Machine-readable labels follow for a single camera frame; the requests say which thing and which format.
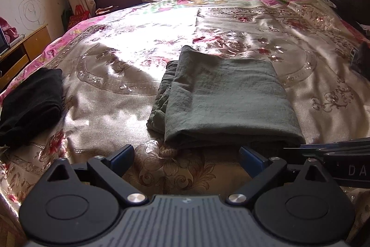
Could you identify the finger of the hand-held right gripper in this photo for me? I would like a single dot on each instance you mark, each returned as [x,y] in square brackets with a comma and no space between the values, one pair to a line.
[332,147]

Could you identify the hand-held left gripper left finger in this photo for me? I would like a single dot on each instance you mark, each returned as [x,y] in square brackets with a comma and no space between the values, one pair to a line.
[125,155]

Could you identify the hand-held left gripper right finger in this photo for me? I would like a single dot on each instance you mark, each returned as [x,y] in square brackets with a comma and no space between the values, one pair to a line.
[251,157]

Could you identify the grey-green pants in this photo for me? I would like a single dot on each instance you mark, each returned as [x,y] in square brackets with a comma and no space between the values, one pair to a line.
[225,102]

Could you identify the floral satin bedspread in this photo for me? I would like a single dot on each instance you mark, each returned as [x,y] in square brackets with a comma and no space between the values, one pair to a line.
[121,90]

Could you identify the dark object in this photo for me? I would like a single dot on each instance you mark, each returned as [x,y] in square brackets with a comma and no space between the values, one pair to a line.
[362,59]

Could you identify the black folded cloth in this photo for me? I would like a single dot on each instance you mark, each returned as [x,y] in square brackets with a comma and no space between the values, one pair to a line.
[31,108]

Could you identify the wooden cabinet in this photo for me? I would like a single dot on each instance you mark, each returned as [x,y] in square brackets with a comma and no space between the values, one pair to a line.
[31,47]

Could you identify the red bag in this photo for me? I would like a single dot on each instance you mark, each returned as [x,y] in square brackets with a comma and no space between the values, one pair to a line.
[78,17]

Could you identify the flat brown packet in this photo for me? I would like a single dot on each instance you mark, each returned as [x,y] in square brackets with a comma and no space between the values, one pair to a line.
[106,9]

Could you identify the television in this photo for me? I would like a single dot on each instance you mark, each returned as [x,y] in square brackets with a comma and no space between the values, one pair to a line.
[3,41]

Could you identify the pink cloth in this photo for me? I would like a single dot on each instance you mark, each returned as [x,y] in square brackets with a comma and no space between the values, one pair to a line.
[8,30]

